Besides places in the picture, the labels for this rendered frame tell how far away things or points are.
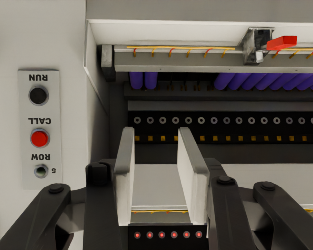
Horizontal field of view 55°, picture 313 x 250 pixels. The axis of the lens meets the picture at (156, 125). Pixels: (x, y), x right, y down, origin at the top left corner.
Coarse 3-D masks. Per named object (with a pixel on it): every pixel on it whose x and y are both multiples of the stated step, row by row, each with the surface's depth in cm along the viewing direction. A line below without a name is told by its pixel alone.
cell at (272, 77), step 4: (264, 76) 41; (268, 76) 40; (272, 76) 40; (276, 76) 39; (260, 80) 43; (264, 80) 42; (268, 80) 41; (272, 80) 41; (256, 84) 44; (260, 84) 43; (264, 84) 43; (268, 84) 42; (260, 88) 44; (264, 88) 44
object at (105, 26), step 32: (96, 0) 30; (128, 0) 30; (160, 0) 30; (192, 0) 31; (224, 0) 31; (256, 0) 31; (288, 0) 31; (96, 32) 32; (128, 32) 32; (160, 32) 32; (192, 32) 32; (224, 32) 32; (288, 32) 32; (96, 64) 35
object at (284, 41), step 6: (282, 36) 25; (288, 36) 25; (294, 36) 25; (270, 42) 28; (276, 42) 26; (282, 42) 25; (288, 42) 25; (294, 42) 25; (258, 48) 31; (264, 48) 29; (270, 48) 28; (276, 48) 27; (282, 48) 27; (258, 54) 32; (258, 60) 32
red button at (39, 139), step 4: (36, 132) 30; (40, 132) 30; (44, 132) 30; (32, 136) 30; (36, 136) 30; (40, 136) 30; (44, 136) 30; (32, 140) 30; (36, 140) 30; (40, 140) 30; (44, 140) 30; (36, 144) 30; (40, 144) 30; (44, 144) 30
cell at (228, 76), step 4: (220, 76) 41; (224, 76) 40; (228, 76) 39; (232, 76) 39; (216, 80) 43; (220, 80) 42; (224, 80) 41; (228, 80) 41; (216, 84) 44; (220, 84) 43; (224, 84) 42; (216, 88) 44; (220, 88) 44
